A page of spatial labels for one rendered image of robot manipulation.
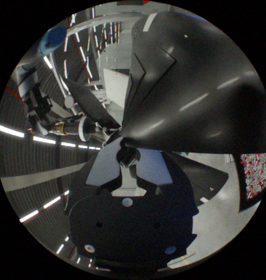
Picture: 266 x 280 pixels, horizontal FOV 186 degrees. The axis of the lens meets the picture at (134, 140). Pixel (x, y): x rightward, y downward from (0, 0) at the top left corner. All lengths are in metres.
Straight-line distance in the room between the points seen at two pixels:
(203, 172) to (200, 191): 0.06
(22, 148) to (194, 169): 5.21
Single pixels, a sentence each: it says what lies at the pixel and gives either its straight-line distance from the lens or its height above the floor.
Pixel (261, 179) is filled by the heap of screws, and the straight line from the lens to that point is 0.34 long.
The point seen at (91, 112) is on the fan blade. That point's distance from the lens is 0.33.
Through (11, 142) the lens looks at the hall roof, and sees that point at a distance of 4.91.
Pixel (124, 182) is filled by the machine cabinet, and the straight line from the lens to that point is 7.71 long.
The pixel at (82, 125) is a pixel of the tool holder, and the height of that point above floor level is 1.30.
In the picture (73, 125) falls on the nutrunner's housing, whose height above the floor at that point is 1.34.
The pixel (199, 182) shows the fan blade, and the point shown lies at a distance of 0.28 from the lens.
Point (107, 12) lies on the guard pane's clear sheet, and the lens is 0.94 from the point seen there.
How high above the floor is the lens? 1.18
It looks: 5 degrees down
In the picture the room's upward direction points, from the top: 87 degrees counter-clockwise
